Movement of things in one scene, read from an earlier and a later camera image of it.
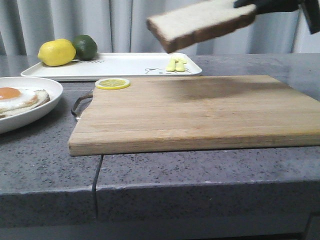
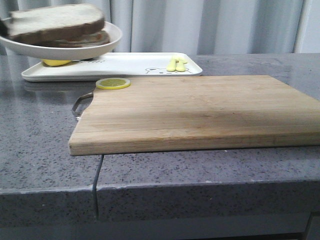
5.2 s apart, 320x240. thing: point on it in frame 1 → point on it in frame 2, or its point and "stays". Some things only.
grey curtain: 120,26 stays
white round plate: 55,91 → 63,54
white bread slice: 175,28 → 53,21
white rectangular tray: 114,66 stays
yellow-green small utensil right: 179,65 stays
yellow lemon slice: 112,83 stays
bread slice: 42,97 → 94,38
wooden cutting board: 186,114 stays
